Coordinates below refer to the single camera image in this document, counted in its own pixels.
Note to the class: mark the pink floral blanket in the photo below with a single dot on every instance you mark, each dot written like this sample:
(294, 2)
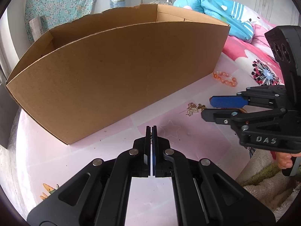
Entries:
(244, 51)

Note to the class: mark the person's right hand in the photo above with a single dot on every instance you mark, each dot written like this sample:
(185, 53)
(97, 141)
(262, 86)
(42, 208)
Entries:
(283, 160)

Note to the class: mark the brown cardboard box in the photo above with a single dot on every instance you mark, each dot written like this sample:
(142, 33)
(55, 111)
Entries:
(105, 80)

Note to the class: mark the teal floral hanging cloth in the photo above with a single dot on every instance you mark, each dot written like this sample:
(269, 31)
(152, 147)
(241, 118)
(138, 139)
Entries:
(61, 2)

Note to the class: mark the gold ladder pendant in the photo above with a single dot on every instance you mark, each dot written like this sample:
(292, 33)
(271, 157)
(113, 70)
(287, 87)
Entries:
(194, 110)

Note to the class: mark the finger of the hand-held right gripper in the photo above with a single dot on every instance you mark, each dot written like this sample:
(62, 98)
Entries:
(225, 101)
(216, 117)

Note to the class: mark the green white fluffy towel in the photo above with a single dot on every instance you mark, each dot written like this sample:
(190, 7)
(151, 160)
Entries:
(265, 186)

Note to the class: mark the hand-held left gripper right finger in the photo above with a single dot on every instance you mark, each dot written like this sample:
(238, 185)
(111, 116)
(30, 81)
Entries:
(154, 155)

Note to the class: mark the patterned lace cloth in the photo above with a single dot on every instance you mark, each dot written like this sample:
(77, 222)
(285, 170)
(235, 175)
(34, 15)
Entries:
(164, 2)

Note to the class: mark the grey cabinet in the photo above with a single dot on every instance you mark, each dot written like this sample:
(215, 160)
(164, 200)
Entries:
(6, 127)

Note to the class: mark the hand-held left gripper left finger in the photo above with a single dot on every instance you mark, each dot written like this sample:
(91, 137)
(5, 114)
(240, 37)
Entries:
(147, 146)

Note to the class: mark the blue cartoon quilt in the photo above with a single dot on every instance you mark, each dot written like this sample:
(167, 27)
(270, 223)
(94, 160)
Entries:
(211, 7)

